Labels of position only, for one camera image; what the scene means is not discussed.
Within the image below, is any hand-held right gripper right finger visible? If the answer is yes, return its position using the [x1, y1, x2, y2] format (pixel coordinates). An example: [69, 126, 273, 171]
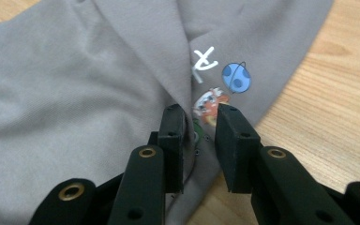
[214, 103, 354, 225]

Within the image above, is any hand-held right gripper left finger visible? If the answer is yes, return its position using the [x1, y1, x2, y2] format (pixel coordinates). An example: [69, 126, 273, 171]
[107, 103, 188, 225]

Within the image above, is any grey printed t-shirt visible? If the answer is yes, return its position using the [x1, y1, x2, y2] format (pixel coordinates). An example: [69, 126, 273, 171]
[0, 0, 336, 225]

